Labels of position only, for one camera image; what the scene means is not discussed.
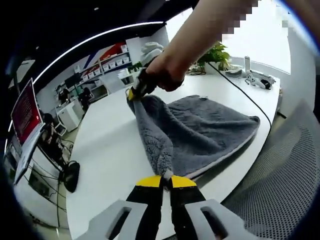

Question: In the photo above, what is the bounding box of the grey towel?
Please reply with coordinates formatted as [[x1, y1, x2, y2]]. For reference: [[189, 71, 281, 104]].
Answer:
[[128, 93, 261, 181]]

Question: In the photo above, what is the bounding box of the person's right hand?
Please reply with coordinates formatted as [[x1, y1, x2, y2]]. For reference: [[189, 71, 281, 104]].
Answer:
[[145, 51, 187, 93]]

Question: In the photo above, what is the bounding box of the small green plant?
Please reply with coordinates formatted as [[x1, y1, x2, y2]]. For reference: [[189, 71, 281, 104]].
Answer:
[[127, 61, 143, 74]]

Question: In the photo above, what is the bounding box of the shelf with white boxes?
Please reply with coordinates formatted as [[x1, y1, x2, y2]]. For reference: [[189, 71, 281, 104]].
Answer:
[[79, 43, 131, 84]]

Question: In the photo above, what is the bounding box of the white cabinet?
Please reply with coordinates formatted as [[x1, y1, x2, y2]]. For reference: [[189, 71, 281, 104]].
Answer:
[[55, 100, 85, 133]]

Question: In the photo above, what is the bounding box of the curved ceiling light strip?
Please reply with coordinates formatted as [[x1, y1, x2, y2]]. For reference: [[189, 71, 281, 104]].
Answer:
[[31, 20, 166, 85]]

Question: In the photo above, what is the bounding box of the green potted plant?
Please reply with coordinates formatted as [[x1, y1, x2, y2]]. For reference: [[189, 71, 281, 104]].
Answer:
[[198, 41, 231, 75]]

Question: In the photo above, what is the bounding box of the white office chair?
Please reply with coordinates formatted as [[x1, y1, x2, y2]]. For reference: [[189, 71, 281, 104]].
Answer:
[[55, 121, 68, 136]]

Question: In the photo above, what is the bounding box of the grey mesh office chair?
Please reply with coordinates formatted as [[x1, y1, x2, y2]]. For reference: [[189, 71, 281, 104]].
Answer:
[[221, 99, 320, 240]]

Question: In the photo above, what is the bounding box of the white game controller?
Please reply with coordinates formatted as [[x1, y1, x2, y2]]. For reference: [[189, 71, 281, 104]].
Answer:
[[245, 74, 262, 88]]

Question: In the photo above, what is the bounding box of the red screen monitor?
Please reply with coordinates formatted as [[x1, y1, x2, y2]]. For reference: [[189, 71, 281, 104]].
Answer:
[[10, 78, 44, 145]]

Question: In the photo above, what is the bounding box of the white monitor desk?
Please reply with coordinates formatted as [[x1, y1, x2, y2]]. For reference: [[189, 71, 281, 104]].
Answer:
[[12, 122, 68, 221]]

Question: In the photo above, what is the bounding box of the black game controller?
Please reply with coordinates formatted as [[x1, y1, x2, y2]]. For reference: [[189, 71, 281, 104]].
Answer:
[[259, 77, 276, 90]]

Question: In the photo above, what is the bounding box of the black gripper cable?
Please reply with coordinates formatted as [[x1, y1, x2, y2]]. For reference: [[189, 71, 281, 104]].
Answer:
[[208, 61, 273, 142]]

